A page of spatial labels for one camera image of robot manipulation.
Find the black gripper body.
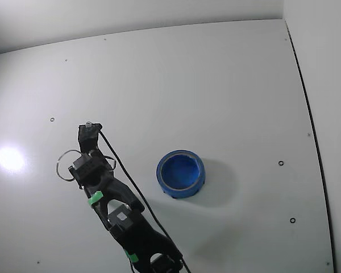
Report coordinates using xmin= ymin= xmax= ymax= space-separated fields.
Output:
xmin=68 ymin=149 xmax=116 ymax=189

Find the white servo wire loop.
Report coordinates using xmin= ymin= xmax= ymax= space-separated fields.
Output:
xmin=105 ymin=155 xmax=117 ymax=171
xmin=56 ymin=150 xmax=86 ymax=182

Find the black camera cable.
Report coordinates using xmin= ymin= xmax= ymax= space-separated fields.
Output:
xmin=98 ymin=130 xmax=193 ymax=273

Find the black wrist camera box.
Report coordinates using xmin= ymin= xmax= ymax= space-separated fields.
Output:
xmin=78 ymin=121 xmax=102 ymax=154

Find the blue tape roll bin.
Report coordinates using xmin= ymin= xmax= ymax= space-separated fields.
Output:
xmin=155 ymin=148 xmax=206 ymax=200

